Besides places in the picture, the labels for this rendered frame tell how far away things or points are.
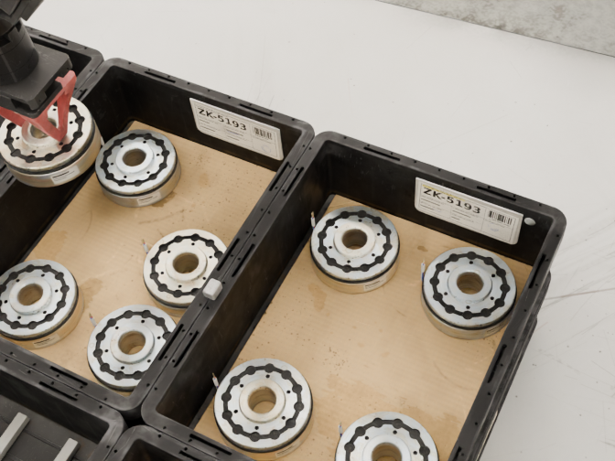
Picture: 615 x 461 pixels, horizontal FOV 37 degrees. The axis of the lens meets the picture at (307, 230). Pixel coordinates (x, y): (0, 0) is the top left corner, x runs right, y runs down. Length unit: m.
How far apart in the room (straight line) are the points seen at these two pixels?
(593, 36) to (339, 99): 1.26
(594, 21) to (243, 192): 1.62
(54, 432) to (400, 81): 0.74
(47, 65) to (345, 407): 0.46
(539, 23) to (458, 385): 1.69
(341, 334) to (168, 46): 0.68
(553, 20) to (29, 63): 1.87
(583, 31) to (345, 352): 1.70
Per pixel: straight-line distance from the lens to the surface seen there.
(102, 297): 1.10
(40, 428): 1.05
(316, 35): 1.51
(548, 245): 0.98
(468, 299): 1.01
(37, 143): 1.00
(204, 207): 1.14
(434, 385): 1.00
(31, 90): 0.91
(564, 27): 2.58
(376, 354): 1.02
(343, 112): 1.39
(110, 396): 0.92
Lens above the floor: 1.74
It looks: 55 degrees down
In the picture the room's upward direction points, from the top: 7 degrees counter-clockwise
